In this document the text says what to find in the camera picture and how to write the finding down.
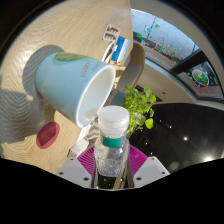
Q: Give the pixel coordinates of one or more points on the white teal tube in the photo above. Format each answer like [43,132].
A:
[107,53]

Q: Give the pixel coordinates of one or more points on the white ceramic cup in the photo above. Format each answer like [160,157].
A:
[63,83]

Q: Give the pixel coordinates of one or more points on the group of ceiling lights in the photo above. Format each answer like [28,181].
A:
[185,138]

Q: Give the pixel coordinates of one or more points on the flat round red coaster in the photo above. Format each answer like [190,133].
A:
[48,135]

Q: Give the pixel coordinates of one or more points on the clear plastic bottle white cap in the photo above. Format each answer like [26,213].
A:
[111,133]

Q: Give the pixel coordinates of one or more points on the small blue white box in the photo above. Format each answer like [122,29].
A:
[120,49]

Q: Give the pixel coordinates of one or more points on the window poster with round print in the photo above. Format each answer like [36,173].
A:
[200,77]

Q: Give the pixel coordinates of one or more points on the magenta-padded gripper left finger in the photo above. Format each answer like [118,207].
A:
[75,171]

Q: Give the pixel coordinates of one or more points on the blister pack of pills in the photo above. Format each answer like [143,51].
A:
[111,32]

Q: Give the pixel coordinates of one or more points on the beige armchair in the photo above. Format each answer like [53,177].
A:
[133,66]

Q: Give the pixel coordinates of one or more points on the green potted plant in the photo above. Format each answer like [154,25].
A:
[138,106]

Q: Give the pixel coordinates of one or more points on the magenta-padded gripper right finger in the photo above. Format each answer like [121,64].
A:
[151,171]

